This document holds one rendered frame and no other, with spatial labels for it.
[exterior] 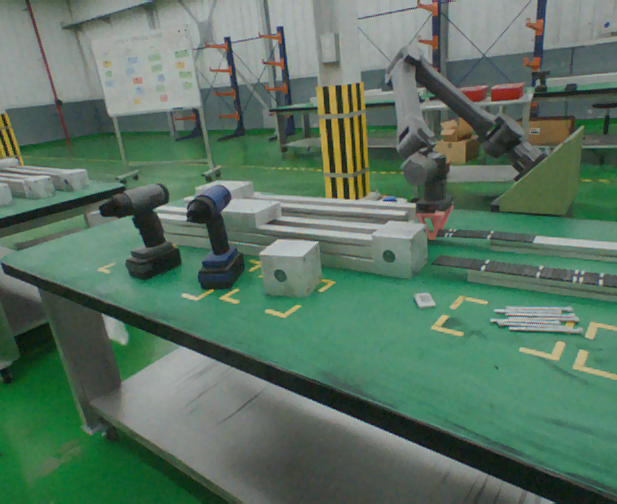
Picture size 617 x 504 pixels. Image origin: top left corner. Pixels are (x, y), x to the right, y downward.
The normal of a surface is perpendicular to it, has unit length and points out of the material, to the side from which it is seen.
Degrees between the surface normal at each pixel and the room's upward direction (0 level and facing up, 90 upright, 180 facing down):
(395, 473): 0
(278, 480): 0
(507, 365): 0
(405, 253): 90
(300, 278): 90
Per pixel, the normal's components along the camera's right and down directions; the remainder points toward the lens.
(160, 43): -0.30, 0.36
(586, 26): -0.61, 0.34
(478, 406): -0.11, -0.93
